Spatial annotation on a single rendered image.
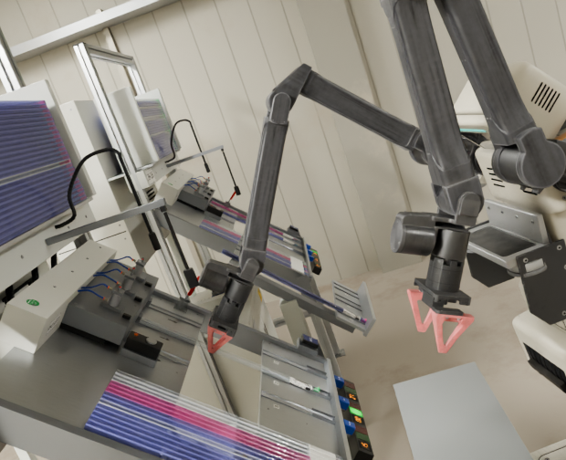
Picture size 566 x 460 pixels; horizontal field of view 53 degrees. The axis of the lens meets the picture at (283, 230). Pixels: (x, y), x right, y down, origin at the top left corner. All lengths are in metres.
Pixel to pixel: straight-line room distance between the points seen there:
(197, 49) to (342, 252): 1.83
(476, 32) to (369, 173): 3.18
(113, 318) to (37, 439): 0.34
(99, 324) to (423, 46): 0.85
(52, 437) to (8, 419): 0.07
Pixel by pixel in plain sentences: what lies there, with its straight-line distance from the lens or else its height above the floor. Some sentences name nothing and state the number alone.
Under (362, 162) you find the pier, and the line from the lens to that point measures 4.09.
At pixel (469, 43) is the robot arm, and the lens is 0.97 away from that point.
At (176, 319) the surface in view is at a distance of 1.53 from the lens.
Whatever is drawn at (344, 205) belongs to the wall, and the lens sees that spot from 4.28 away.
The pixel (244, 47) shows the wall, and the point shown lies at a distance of 4.21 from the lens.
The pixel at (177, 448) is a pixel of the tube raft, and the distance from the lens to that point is 1.08.
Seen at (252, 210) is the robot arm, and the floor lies 1.25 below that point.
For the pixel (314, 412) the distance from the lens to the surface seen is 1.41.
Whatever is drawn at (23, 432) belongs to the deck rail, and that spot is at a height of 1.11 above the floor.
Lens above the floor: 1.47
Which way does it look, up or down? 13 degrees down
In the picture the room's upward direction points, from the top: 20 degrees counter-clockwise
